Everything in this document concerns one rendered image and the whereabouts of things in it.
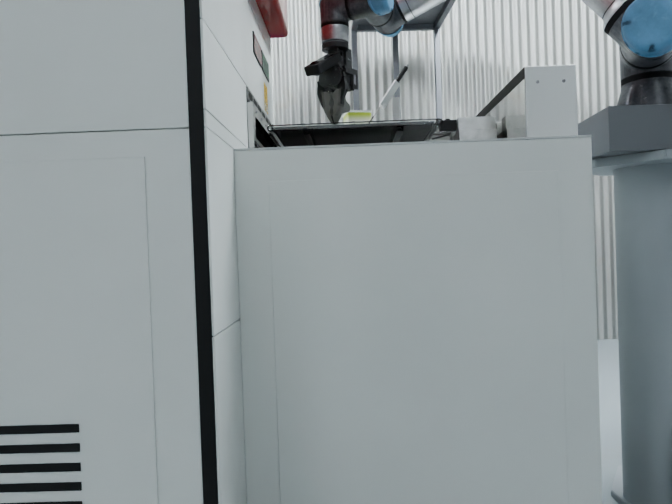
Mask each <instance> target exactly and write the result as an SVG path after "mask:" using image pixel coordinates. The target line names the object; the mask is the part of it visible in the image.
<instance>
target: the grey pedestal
mask: <svg viewBox="0 0 672 504"><path fill-rule="evenodd" d="M592 175H598V176H614V207H615V241H616V274H617V308H618V341H619V375H620V408H621V442H622V465H619V466H618V468H617V471H616V475H615V478H614V482H613V486H612V489H611V496H612V497H613V498H614V499H615V500H616V501H617V502H618V503H620V504H672V149H664V150H656V151H649V152H641V153H634V154H626V155H618V156H611V157H603V158H596V159H593V160H592Z"/></svg>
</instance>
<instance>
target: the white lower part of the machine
mask: <svg viewBox="0 0 672 504"><path fill-rule="evenodd" d="M0 504H247V491H246V464H245V437H244V411H243V384H242V357H241V331H240V304H239V277H238V250H237V224H236V197H235V170H234V149H233V148H231V147H230V146H229V145H228V144H226V143H225V142H224V141H223V140H221V139H220V138H219V137H218V136H217V135H215V134H214V133H213V132H212V131H210V130H209V129H208V128H207V127H189V129H188V128H186V129H161V130H136V131H111V132H86V133H62V134H37V135H12V136H0Z"/></svg>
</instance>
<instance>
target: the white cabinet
mask: <svg viewBox="0 0 672 504"><path fill-rule="evenodd" d="M234 170H235V197H236V224H237V250H238V277H239V304H240V331H241V357H242V384H243V411H244V437H245V464H246V491H247V504H602V473H601V440H600V407H599V374H598V341H597V308H596V275H595V242H594V209H593V176H592V143H591V137H581V138H555V139H530V140H504V141H479V142H453V143H428V144H403V145H377V146H352V147H326V148H301V149H275V150H250V151H234Z"/></svg>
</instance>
